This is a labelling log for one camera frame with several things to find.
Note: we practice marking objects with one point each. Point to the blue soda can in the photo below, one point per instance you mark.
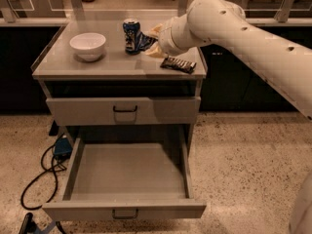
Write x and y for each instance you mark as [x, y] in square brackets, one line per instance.
[131, 29]

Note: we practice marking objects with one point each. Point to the dark counter cabinet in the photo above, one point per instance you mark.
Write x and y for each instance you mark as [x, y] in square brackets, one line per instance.
[229, 86]

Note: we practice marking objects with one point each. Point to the grey drawer cabinet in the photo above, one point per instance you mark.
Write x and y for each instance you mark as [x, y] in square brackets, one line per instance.
[115, 74]

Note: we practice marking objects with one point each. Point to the open middle grey drawer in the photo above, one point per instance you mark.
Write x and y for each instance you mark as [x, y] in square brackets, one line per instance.
[121, 181]

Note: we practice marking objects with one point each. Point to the blue power box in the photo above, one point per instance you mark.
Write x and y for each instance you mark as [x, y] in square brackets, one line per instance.
[62, 148]

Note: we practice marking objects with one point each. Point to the closed top grey drawer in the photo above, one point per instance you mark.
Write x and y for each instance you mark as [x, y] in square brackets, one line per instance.
[95, 111]

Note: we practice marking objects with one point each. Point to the brown snack bar wrapper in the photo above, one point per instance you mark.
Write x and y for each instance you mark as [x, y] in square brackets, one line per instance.
[178, 64]

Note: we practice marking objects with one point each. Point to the blue rxbar blueberry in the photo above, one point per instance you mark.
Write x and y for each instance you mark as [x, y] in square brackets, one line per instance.
[145, 42]

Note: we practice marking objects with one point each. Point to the white bowl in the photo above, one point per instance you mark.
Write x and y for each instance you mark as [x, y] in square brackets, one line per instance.
[88, 46]

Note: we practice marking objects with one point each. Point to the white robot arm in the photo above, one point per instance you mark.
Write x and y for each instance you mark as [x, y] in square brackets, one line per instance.
[252, 169]

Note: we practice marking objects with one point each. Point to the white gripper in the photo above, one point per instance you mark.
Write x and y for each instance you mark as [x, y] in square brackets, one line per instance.
[165, 36]

